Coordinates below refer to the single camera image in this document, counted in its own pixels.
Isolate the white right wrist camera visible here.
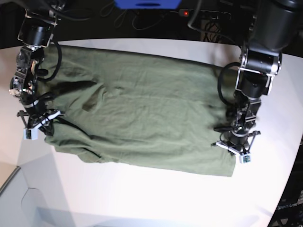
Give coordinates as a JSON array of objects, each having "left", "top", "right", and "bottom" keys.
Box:
[{"left": 23, "top": 128, "right": 38, "bottom": 140}]

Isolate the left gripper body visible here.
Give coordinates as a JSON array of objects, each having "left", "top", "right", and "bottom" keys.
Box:
[{"left": 212, "top": 126, "right": 261, "bottom": 155}]

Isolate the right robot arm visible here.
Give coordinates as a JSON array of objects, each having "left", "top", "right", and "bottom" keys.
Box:
[{"left": 9, "top": 0, "right": 66, "bottom": 140}]

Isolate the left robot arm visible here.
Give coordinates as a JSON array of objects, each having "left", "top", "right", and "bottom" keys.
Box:
[{"left": 213, "top": 0, "right": 303, "bottom": 163}]

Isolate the green t-shirt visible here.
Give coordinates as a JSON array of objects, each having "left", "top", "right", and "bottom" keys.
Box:
[{"left": 38, "top": 46, "right": 236, "bottom": 177}]

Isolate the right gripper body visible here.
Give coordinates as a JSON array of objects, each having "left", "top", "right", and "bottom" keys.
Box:
[{"left": 17, "top": 106, "right": 65, "bottom": 130}]

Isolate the blue box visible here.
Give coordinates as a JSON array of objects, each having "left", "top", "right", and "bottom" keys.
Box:
[{"left": 114, "top": 0, "right": 181, "bottom": 9}]

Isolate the black power strip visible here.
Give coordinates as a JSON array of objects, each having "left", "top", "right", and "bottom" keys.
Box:
[{"left": 178, "top": 9, "right": 232, "bottom": 20}]

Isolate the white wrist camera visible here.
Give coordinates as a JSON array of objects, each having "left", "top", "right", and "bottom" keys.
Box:
[
  {"left": 23, "top": 128, "right": 38, "bottom": 140},
  {"left": 239, "top": 153, "right": 251, "bottom": 164}
]

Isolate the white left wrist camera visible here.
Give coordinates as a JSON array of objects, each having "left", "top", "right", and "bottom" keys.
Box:
[{"left": 239, "top": 153, "right": 251, "bottom": 164}]

